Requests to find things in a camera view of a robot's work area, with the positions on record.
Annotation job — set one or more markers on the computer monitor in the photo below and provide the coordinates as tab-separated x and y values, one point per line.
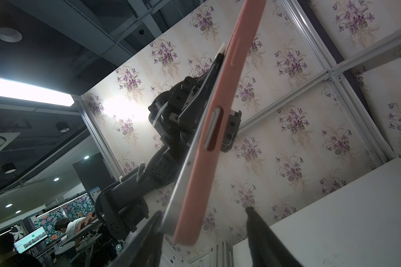
30	240

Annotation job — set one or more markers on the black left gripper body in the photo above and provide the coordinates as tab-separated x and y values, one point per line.
176	113

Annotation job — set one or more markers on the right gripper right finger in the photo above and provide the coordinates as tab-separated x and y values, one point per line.
265	247

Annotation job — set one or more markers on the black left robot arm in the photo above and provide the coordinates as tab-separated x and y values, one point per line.
121	203

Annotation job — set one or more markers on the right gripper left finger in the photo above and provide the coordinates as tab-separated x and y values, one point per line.
145	249

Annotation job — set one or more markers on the pink-cased phone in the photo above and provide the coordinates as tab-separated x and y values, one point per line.
236	52

